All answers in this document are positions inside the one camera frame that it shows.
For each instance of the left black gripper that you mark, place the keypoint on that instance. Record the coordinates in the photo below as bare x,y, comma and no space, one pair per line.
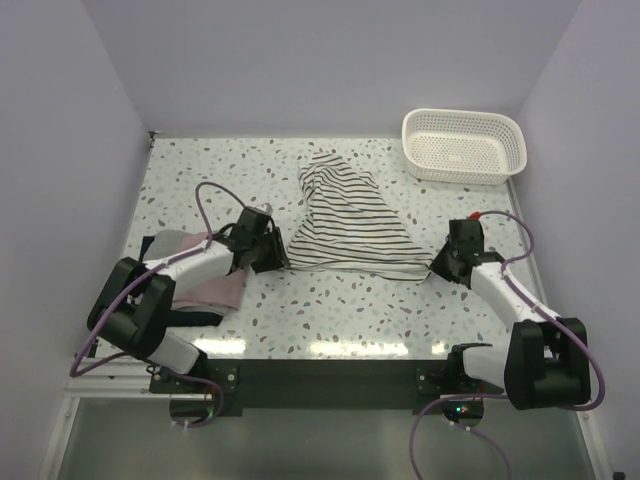
280,257

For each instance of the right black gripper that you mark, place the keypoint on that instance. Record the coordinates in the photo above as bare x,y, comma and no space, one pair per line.
438,268

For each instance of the black white striped tank top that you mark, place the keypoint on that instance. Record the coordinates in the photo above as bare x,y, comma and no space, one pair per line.
348,226

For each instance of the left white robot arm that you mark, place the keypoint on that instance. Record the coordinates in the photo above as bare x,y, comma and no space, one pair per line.
133,309

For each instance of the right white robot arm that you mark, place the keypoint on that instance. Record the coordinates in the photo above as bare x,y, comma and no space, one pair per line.
546,362

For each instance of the grey folded tank top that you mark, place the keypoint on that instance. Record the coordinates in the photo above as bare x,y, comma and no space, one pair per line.
165,243

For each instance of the navy folded tank top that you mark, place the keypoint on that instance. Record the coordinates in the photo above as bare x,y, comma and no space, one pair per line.
182,318

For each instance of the white plastic basket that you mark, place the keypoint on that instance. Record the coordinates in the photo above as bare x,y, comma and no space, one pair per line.
462,147

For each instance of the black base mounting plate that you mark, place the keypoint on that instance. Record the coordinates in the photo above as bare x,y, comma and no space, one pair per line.
326,384

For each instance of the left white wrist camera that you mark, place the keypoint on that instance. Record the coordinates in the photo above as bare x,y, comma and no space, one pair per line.
266,208

